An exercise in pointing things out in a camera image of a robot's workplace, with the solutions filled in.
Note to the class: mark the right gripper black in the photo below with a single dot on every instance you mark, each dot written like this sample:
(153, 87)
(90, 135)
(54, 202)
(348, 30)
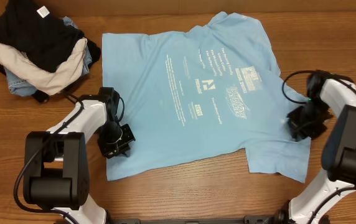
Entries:
(304, 127)

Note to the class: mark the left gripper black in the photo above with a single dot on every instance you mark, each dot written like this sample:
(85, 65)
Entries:
(110, 149)

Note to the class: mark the light blue printed t-shirt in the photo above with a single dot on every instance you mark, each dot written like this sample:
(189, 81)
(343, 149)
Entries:
(193, 95)

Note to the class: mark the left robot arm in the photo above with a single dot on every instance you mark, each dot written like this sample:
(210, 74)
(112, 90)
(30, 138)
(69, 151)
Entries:
(55, 177)

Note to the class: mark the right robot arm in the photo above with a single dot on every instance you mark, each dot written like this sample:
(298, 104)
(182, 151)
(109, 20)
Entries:
(328, 95)

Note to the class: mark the cream white garment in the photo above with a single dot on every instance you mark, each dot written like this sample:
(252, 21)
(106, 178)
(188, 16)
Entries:
(49, 82)

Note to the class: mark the black garment under pile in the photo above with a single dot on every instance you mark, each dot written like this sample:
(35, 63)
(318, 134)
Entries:
(21, 87)

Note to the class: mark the blue denim jeans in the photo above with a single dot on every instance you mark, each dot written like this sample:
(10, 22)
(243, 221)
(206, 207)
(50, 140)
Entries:
(25, 79)

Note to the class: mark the black garment on pile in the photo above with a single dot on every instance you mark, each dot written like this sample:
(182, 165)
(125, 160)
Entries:
(46, 41)

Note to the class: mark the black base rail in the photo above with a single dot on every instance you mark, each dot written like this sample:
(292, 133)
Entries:
(248, 219)

